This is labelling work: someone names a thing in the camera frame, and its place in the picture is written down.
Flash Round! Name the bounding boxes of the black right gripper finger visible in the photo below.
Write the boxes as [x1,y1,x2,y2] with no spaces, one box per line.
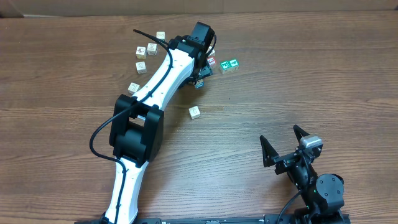
[259,135,279,167]
[293,124,310,143]

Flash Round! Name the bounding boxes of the white block blue side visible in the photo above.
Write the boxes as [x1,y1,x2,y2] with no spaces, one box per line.
[195,79,204,89]

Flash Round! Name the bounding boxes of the white block snail picture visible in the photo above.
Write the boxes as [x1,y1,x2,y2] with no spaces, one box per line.
[188,106,201,119]

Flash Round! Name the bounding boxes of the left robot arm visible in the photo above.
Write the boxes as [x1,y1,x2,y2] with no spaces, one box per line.
[92,22,216,223]

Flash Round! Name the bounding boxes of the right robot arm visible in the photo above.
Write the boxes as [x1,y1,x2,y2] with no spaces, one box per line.
[259,125,350,223]

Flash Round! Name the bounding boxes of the red framed number block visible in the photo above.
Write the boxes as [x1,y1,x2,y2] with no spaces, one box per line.
[207,57,217,68]

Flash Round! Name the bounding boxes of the white block dark green side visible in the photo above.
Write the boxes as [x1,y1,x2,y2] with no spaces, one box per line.
[208,47,215,57]

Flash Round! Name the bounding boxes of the green block left of pair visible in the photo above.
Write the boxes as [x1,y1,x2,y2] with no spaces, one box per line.
[220,61,231,74]

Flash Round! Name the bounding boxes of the green block number four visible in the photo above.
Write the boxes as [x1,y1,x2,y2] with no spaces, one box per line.
[229,58,239,72]

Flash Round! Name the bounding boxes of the white block green 21 side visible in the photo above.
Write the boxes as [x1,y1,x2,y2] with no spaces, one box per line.
[156,31,165,42]

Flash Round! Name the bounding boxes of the white block beside bird block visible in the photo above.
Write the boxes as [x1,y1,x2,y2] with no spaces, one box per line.
[147,43,158,55]

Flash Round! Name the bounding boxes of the white block letter left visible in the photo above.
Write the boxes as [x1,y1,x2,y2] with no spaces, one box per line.
[136,62,147,74]

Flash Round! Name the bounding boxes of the white block yellow sides bird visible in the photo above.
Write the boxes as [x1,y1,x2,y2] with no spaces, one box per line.
[136,46,147,59]

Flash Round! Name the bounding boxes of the white block yellow side lowest-left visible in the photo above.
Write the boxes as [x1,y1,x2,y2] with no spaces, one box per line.
[127,83,140,95]

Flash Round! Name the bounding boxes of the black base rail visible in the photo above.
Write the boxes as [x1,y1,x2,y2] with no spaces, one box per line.
[75,214,351,224]

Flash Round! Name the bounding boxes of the cardboard wall panel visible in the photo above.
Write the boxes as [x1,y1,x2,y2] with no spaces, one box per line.
[1,0,397,17]

